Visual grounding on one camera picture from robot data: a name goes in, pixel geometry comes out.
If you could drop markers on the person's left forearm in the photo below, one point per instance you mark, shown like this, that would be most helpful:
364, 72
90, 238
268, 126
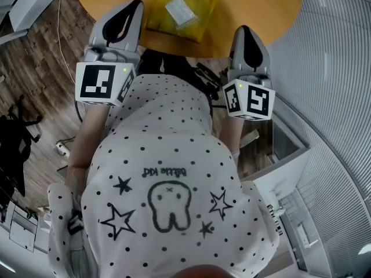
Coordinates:
87, 143

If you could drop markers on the small clear package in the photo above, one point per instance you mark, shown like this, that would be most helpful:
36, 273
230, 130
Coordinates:
181, 11

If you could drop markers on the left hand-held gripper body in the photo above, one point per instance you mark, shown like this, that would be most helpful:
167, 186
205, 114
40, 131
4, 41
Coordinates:
95, 82

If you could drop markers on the white low cabinet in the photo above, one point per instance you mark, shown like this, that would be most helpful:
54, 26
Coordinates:
26, 4

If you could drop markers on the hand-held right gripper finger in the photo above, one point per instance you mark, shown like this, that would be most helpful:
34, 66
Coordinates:
238, 51
265, 54

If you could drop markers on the person's right forearm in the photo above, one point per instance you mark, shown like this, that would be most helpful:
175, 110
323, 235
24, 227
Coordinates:
233, 135

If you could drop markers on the white power strip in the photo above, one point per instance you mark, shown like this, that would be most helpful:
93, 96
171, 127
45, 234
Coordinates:
62, 149

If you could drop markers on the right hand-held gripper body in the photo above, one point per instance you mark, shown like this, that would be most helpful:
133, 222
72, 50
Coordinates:
255, 100

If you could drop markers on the white flat panel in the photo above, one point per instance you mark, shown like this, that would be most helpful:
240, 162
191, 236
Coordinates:
23, 230

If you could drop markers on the black office chair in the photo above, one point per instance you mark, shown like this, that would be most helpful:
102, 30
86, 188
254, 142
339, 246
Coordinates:
14, 143

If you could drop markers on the white polka dot shirt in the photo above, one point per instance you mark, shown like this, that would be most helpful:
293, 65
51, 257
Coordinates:
162, 184

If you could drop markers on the black trousers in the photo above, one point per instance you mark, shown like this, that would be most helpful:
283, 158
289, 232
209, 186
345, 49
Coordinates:
171, 62

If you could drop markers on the yellow transparent container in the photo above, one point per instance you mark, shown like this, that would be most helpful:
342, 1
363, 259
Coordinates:
179, 13

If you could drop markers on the white desk with drawer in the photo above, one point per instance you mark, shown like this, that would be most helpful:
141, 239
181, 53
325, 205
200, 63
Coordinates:
281, 166

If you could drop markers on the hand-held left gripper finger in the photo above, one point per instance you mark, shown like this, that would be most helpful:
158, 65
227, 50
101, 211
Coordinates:
102, 25
136, 25

